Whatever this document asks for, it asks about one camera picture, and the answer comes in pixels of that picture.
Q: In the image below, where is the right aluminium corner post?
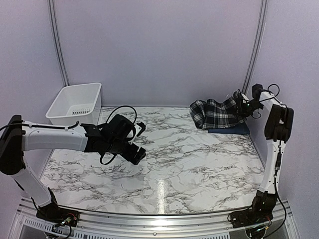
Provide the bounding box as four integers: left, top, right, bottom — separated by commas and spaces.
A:
242, 0, 269, 93

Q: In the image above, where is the white plastic laundry bin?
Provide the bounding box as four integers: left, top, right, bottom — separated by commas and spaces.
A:
45, 83, 102, 125

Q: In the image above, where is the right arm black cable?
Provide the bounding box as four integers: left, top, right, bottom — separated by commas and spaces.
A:
251, 84, 287, 232

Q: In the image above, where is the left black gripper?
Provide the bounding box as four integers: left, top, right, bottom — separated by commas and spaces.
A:
107, 138, 146, 164

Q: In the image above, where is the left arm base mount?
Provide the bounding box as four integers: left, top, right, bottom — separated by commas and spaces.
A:
36, 208, 80, 227

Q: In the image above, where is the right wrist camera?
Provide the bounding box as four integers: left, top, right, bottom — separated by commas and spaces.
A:
233, 89, 249, 103

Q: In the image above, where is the plaid black white garment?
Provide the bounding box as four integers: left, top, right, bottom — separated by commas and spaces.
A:
189, 97, 247, 130

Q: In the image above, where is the blue t-shirt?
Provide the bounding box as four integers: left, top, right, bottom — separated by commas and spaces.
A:
208, 123, 250, 135

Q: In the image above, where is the aluminium front rail frame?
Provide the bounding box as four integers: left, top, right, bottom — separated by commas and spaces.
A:
8, 198, 301, 239

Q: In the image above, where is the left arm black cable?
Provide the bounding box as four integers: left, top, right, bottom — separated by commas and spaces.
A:
99, 106, 138, 165

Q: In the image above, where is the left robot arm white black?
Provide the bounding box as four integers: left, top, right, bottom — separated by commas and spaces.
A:
0, 115, 146, 222

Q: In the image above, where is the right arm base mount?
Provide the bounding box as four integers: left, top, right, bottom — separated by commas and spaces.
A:
227, 209, 273, 228

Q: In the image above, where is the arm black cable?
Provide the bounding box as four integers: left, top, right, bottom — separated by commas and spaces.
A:
251, 84, 287, 232
99, 106, 138, 165

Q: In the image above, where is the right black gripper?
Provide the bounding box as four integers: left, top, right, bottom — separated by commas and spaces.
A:
233, 99, 263, 117

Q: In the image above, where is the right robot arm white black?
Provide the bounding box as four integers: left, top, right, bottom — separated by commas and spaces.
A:
236, 84, 294, 223

